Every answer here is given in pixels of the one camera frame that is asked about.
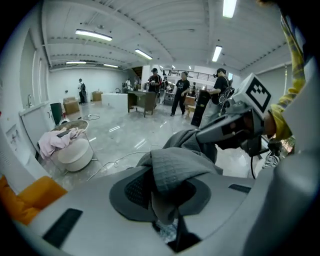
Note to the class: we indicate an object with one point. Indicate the white round device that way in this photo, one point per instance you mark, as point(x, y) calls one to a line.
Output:
point(65, 121)

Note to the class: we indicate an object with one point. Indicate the cardboard box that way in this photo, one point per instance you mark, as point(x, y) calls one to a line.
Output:
point(70, 106)
point(97, 96)

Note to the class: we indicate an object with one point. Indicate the pink garment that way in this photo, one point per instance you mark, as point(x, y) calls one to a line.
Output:
point(52, 145)

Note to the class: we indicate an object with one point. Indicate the grey garment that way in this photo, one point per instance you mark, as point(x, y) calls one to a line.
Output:
point(175, 162)

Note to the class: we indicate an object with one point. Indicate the ceiling light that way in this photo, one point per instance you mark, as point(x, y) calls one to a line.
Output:
point(75, 62)
point(93, 35)
point(110, 65)
point(229, 8)
point(143, 54)
point(217, 53)

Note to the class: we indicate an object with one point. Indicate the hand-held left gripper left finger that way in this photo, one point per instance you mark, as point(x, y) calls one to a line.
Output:
point(87, 207)

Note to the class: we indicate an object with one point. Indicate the large orange cushion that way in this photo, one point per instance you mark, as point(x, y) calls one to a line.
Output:
point(10, 202)

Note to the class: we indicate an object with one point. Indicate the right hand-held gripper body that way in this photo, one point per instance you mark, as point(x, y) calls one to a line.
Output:
point(255, 95)

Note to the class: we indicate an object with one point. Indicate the dark wooden desk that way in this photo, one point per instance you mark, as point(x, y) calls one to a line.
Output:
point(142, 100)

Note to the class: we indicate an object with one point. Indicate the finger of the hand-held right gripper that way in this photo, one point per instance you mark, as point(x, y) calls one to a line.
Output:
point(232, 113)
point(215, 132)

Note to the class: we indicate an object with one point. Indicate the black cabinet box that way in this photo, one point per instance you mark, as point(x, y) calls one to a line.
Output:
point(200, 107)

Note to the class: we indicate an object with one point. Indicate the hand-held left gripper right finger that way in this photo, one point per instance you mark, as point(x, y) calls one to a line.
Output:
point(230, 200)

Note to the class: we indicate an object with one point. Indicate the orange sofa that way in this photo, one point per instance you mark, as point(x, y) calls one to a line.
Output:
point(42, 190)

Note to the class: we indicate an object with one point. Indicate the dark green bin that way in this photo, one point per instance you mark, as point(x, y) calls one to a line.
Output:
point(56, 112)

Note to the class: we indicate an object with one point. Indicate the person's right forearm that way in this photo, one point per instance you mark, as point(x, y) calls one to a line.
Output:
point(297, 75)

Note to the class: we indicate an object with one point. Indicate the small wooden stool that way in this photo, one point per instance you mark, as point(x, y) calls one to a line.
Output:
point(191, 110)

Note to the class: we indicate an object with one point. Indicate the light blue checked garment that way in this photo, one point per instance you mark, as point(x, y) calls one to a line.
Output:
point(168, 230)

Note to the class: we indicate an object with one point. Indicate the white counter island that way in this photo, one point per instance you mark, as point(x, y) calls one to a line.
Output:
point(113, 102)

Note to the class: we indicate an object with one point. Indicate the white sink cabinet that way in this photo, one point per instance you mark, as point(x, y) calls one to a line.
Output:
point(35, 117)

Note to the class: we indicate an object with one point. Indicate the small black device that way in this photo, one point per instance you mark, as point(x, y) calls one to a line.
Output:
point(65, 133)

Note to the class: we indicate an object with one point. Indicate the woven white grey laundry basket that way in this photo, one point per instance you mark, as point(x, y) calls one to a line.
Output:
point(271, 161)

